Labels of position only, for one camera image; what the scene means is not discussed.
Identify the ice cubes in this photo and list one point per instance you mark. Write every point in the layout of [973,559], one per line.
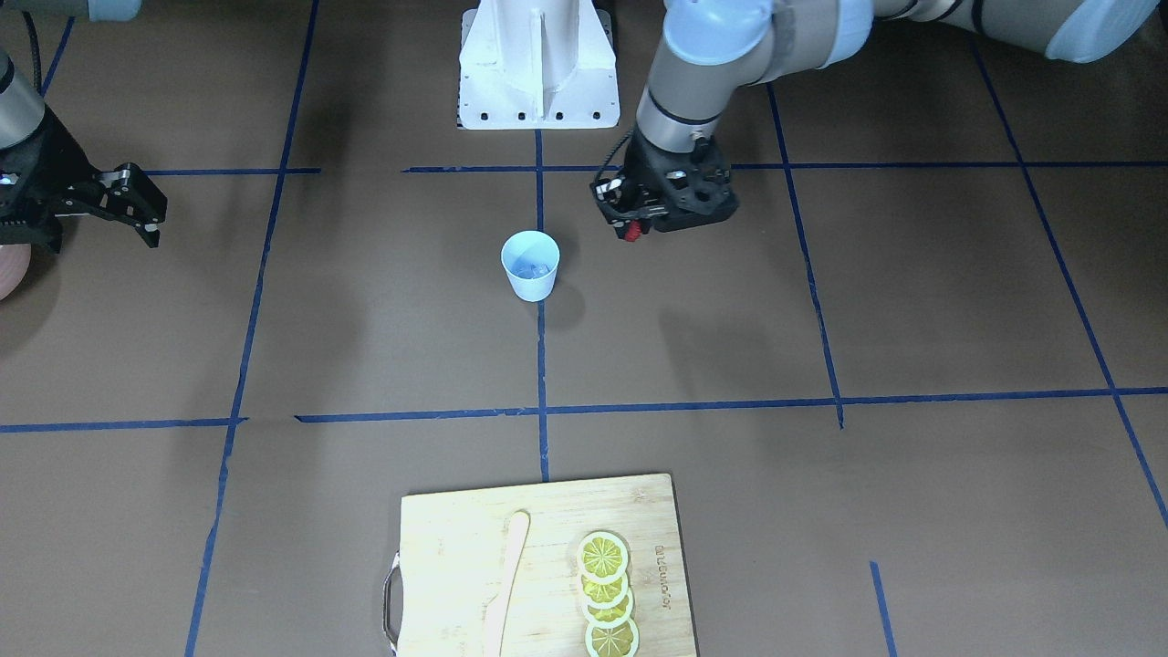
[531,270]

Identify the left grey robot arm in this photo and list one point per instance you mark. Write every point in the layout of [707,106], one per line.
[709,49]

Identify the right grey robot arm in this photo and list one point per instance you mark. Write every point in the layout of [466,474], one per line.
[22,105]

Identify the light blue plastic cup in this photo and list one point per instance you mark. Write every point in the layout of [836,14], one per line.
[530,259]

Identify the bamboo cutting board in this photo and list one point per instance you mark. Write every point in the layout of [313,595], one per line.
[449,564]

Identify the pink bowl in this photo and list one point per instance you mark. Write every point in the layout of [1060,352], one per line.
[14,262]

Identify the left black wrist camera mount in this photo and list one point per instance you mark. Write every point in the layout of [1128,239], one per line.
[662,190]

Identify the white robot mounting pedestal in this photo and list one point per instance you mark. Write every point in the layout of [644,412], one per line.
[538,65]

